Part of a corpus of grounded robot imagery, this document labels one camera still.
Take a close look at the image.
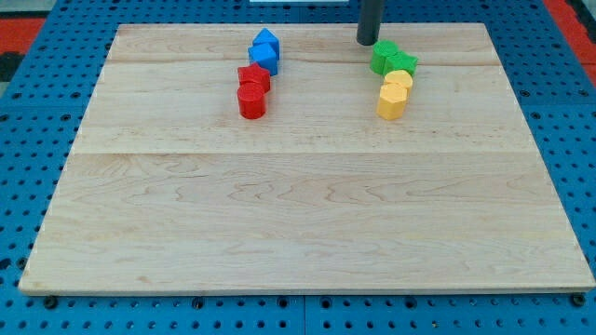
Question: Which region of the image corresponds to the green cylinder block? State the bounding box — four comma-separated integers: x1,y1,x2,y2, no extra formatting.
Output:
370,40,400,74

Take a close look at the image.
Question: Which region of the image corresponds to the green star block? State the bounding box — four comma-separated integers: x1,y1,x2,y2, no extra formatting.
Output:
383,51,418,76

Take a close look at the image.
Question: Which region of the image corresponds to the red star block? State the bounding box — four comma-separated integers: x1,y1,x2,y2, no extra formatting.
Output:
237,62,271,93

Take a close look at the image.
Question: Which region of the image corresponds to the red cylinder block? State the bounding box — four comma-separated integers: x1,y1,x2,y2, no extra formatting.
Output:
237,82,266,119

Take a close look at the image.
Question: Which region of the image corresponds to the yellow hexagon block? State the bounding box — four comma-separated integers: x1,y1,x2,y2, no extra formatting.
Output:
376,84,408,120

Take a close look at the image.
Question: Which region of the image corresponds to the blue cube block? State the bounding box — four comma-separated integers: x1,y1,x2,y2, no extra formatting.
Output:
248,44,278,76

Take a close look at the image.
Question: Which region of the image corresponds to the blue triangle block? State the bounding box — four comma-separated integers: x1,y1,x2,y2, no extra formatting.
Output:
252,28,280,60

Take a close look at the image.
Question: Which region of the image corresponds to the light wooden board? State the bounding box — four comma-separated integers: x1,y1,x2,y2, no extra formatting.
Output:
20,23,595,296

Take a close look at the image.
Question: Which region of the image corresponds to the yellow cylinder block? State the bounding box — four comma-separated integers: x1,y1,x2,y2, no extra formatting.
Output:
384,70,413,91

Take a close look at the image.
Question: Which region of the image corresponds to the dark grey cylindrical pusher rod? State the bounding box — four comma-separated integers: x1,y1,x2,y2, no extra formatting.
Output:
357,0,385,46

